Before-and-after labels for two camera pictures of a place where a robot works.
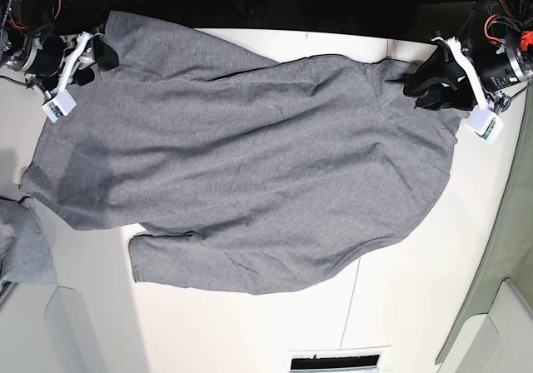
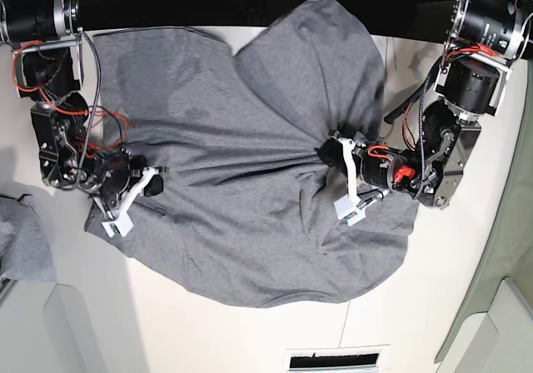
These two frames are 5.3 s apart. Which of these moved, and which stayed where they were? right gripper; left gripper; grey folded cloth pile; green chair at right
Moved: left gripper; right gripper
Stayed: green chair at right; grey folded cloth pile
